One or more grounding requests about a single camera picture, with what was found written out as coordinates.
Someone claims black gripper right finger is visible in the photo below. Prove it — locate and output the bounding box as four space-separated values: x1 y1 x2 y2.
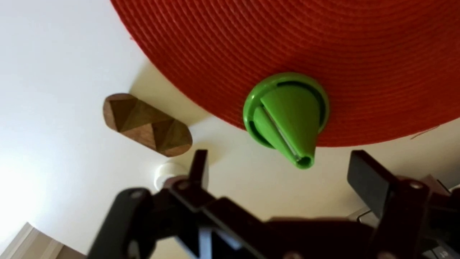
347 150 402 220

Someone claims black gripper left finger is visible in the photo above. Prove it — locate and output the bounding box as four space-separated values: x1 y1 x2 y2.
187 149 212 190

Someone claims green cone shaped funnel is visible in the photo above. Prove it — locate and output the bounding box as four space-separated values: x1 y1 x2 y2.
242 72 331 170

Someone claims round red woven mat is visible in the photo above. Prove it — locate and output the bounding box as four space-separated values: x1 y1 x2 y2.
110 0 460 149

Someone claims small white ball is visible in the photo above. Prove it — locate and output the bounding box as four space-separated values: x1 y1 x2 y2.
153 160 190 192

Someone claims faceted brown wooden block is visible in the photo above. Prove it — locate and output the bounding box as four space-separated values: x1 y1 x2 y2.
103 92 195 159

